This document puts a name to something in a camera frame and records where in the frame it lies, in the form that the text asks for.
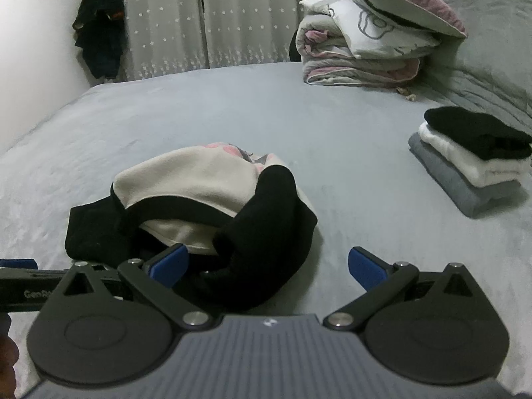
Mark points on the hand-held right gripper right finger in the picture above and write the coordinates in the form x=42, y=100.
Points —
x=365, y=270

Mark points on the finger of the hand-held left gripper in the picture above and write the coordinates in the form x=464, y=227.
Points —
x=16, y=263

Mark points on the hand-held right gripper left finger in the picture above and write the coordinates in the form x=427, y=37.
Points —
x=172, y=264

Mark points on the cream and black printed sweatshirt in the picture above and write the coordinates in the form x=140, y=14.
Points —
x=187, y=183

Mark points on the black hanging clothes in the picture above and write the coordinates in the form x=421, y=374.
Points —
x=99, y=29

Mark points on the grey folded garment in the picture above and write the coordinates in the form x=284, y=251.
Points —
x=453, y=187

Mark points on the white folded garment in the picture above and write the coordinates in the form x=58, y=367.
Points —
x=478, y=170

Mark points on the grey bed sheet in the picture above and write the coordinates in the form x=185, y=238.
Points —
x=291, y=133

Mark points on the black folded garment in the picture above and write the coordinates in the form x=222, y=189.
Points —
x=469, y=131

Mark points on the pink and grey folded quilt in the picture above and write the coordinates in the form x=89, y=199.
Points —
x=353, y=70

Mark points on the black bundled cloth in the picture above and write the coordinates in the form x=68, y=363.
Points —
x=296, y=45

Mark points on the white flower print pillow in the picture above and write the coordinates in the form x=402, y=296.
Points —
x=374, y=29

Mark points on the grey quilted blanket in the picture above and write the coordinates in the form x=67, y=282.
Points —
x=490, y=29

